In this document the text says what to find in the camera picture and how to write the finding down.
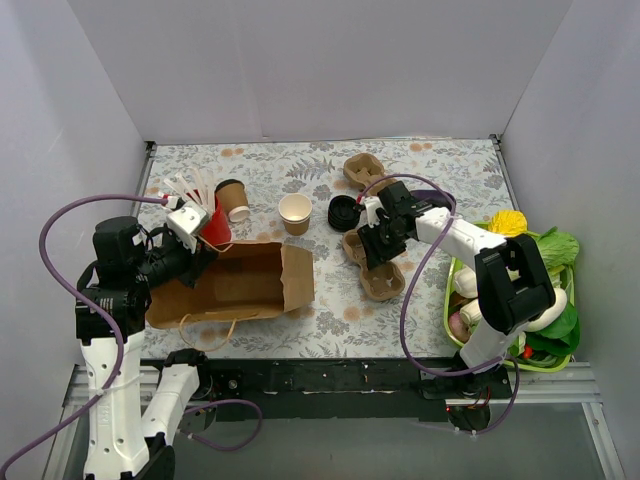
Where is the green toy napa cabbage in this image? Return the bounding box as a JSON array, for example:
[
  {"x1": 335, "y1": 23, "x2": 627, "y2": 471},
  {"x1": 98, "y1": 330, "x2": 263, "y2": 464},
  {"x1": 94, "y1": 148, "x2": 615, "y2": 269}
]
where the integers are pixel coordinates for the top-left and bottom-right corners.
[{"x1": 535, "y1": 227, "x2": 580, "y2": 271}]

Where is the brown paper bag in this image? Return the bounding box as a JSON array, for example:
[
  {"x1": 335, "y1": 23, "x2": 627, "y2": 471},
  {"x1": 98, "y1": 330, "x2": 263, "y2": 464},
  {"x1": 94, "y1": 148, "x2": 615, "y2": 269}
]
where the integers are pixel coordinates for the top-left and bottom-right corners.
[{"x1": 146, "y1": 241, "x2": 315, "y2": 353}]

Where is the purple toy onion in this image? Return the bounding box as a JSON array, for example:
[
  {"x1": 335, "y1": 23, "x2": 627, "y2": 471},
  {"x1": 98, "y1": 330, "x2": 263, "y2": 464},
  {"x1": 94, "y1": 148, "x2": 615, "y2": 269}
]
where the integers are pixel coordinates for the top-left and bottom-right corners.
[{"x1": 448, "y1": 312, "x2": 471, "y2": 343}]

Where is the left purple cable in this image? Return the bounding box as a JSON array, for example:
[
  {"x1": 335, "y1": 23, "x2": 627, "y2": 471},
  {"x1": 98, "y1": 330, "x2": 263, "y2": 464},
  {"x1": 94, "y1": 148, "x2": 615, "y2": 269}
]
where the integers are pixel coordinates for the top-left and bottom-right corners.
[{"x1": 0, "y1": 193, "x2": 264, "y2": 466}]

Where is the dark green toy leafy vegetable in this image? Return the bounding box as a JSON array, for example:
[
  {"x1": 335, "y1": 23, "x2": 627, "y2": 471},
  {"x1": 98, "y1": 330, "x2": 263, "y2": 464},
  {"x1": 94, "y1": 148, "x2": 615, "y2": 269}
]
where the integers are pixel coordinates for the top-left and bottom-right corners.
[{"x1": 526, "y1": 303, "x2": 581, "y2": 356}]

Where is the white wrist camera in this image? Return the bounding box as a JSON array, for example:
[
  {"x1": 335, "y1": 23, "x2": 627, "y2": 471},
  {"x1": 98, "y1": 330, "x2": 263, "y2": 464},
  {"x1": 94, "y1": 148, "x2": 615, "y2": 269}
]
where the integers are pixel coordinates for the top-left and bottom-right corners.
[
  {"x1": 358, "y1": 196, "x2": 386, "y2": 228},
  {"x1": 166, "y1": 201, "x2": 210, "y2": 253}
]

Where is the black coffee cup lid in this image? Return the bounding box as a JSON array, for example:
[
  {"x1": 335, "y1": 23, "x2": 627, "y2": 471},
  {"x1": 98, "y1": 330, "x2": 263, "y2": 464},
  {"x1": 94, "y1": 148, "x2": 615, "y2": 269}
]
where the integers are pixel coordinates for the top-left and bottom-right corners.
[{"x1": 215, "y1": 179, "x2": 244, "y2": 194}]

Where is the aluminium frame rail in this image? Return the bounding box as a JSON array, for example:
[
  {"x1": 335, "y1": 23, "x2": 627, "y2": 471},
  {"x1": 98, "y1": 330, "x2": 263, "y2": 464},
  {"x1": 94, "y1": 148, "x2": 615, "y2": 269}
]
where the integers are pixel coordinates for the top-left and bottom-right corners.
[{"x1": 42, "y1": 363, "x2": 626, "y2": 480}]

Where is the green plastic basket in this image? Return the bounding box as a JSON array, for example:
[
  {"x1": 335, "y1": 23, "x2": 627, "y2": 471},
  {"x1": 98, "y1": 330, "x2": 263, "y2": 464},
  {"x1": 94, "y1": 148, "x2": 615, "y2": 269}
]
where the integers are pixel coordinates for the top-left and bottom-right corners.
[{"x1": 443, "y1": 232, "x2": 577, "y2": 373}]

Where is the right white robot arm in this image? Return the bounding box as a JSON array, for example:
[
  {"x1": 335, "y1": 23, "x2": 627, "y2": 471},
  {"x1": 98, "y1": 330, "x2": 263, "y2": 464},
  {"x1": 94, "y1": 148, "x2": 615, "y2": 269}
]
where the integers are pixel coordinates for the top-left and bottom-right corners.
[{"x1": 355, "y1": 174, "x2": 556, "y2": 398}]

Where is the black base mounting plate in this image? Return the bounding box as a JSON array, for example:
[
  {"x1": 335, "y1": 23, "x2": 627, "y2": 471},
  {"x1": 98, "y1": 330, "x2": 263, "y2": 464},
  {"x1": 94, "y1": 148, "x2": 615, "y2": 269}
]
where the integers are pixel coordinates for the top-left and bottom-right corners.
[{"x1": 206, "y1": 358, "x2": 512, "y2": 422}]

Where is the white toy radish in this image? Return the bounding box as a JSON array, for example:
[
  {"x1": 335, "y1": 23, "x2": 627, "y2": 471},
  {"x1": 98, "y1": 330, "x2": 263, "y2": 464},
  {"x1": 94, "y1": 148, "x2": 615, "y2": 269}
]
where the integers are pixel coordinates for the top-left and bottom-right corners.
[{"x1": 525, "y1": 288, "x2": 568, "y2": 332}]

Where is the purple toy eggplant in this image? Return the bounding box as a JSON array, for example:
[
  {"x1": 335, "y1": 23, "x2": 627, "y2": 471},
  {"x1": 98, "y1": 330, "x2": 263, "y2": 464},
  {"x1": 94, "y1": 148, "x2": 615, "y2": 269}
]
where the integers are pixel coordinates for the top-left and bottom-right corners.
[{"x1": 410, "y1": 189, "x2": 450, "y2": 207}]

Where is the brown paper coffee cup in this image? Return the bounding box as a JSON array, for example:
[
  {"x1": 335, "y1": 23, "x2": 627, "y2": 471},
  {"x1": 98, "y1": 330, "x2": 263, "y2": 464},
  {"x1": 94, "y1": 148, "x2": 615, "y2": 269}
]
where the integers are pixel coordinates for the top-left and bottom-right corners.
[{"x1": 278, "y1": 193, "x2": 312, "y2": 236}]

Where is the small white toy cabbage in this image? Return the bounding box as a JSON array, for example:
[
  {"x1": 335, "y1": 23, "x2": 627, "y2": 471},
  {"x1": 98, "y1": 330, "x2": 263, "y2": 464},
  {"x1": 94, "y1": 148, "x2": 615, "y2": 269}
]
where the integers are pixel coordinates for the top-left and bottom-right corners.
[{"x1": 453, "y1": 267, "x2": 482, "y2": 326}]

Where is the red plastic cup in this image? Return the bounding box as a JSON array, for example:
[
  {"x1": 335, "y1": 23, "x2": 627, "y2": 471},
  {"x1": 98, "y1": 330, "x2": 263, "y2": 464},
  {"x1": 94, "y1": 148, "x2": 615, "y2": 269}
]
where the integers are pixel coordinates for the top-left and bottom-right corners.
[{"x1": 199, "y1": 198, "x2": 232, "y2": 246}]

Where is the yellow toy napa cabbage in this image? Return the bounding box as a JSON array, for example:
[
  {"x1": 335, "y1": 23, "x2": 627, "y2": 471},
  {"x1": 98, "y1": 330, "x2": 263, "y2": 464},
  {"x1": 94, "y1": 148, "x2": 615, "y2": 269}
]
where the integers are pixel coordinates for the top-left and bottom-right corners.
[{"x1": 487, "y1": 210, "x2": 528, "y2": 237}]

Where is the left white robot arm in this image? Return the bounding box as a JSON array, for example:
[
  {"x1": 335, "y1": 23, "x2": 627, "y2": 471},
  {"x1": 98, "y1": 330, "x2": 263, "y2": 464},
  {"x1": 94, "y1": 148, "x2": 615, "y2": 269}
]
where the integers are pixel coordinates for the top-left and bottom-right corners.
[{"x1": 75, "y1": 216, "x2": 218, "y2": 479}]

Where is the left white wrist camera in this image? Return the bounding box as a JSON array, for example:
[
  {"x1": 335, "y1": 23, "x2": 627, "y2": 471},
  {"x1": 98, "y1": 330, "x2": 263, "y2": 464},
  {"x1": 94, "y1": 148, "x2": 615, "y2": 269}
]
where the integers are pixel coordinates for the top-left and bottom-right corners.
[{"x1": 166, "y1": 201, "x2": 210, "y2": 253}]

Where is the brown cardboard cup carrier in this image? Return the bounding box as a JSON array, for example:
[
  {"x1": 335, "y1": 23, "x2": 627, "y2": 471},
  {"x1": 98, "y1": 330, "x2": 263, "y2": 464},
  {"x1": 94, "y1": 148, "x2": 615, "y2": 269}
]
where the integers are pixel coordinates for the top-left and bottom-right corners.
[
  {"x1": 343, "y1": 153, "x2": 386, "y2": 192},
  {"x1": 342, "y1": 229, "x2": 405, "y2": 302}
]

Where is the stack of black lids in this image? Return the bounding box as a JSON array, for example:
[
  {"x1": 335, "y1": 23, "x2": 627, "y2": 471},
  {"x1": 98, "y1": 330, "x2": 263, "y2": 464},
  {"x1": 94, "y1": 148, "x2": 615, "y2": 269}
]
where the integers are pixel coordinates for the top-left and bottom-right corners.
[{"x1": 327, "y1": 195, "x2": 361, "y2": 232}]

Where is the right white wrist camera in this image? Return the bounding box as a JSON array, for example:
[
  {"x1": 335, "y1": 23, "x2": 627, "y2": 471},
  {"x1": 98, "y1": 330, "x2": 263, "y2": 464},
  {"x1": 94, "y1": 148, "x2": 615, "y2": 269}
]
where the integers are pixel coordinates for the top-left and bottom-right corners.
[{"x1": 358, "y1": 196, "x2": 386, "y2": 228}]

